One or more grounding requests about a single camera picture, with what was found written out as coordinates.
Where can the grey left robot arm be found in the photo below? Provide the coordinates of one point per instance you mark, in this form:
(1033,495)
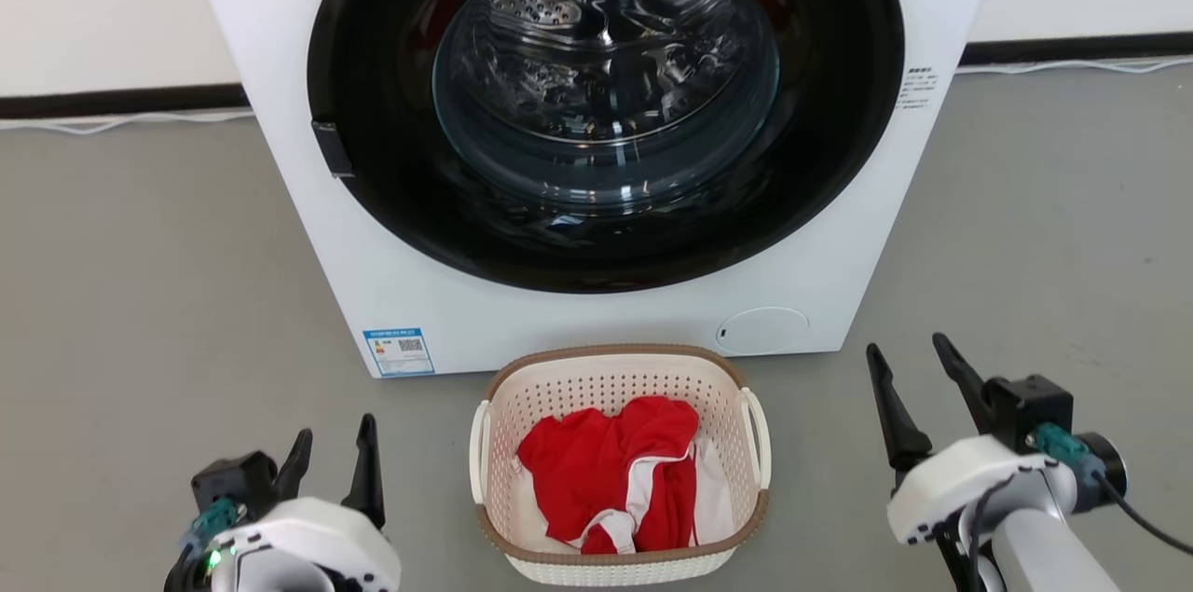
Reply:
(270,579)

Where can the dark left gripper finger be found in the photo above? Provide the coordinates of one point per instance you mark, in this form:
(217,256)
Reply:
(294,471)
(367,475)

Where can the round white filter cover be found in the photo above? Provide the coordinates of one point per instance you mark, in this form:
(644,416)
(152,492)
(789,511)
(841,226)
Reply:
(764,331)

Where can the small printed text label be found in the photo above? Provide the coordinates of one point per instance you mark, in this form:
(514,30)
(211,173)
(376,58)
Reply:
(917,89)

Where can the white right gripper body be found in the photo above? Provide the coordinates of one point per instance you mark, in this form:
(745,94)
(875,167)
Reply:
(960,480)

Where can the white garment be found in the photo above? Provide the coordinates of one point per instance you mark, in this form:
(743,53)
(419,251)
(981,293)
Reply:
(716,503)

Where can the red garment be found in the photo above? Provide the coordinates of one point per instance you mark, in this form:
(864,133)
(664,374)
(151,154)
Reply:
(587,471)

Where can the blue energy label sticker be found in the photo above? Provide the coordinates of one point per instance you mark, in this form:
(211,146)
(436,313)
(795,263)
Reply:
(399,352)

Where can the cream laundry basket brown rim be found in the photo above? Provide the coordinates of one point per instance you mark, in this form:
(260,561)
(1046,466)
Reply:
(606,373)

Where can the white front-load washing machine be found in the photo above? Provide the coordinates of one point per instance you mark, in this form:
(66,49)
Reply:
(811,294)

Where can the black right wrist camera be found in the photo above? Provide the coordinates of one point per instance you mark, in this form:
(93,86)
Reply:
(1030,407)

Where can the black round washer door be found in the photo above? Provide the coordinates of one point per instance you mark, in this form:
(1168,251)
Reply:
(839,107)

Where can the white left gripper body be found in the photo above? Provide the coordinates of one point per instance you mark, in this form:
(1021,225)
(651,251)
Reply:
(317,536)

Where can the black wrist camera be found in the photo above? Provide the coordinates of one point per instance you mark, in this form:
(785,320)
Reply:
(1030,407)
(233,480)

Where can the steel washer drum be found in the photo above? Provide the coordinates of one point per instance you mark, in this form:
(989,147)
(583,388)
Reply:
(606,61)

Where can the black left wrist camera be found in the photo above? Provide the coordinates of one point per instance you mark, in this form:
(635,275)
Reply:
(233,480)

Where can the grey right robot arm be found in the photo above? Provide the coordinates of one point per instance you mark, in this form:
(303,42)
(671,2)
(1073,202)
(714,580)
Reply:
(1035,550)

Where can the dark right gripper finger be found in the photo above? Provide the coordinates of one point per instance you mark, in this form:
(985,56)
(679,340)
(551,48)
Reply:
(899,424)
(965,382)

